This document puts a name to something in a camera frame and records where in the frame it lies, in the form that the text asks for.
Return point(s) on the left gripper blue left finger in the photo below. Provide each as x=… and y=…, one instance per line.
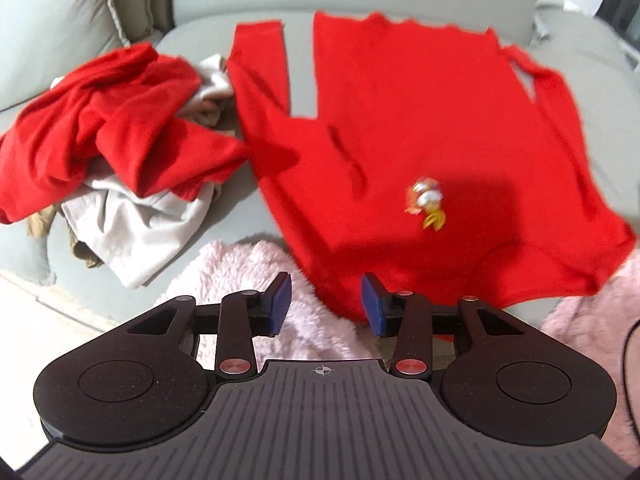
x=276, y=301

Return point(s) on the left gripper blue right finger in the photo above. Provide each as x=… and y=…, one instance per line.
x=376, y=301

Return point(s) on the red sweater with duck logo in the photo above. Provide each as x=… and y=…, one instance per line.
x=439, y=160

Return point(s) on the white garment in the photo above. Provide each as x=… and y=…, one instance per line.
x=134, y=236

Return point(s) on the pink fluffy rug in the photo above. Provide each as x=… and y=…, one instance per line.
x=290, y=322

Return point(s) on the crumpled red garment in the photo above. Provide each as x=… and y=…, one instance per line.
x=122, y=107

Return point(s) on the tan garment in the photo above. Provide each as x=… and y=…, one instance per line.
x=60, y=239

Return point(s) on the grey fabric sofa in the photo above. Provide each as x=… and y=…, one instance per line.
x=584, y=49

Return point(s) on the grey sofa back cushion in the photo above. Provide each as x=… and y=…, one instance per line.
x=42, y=39

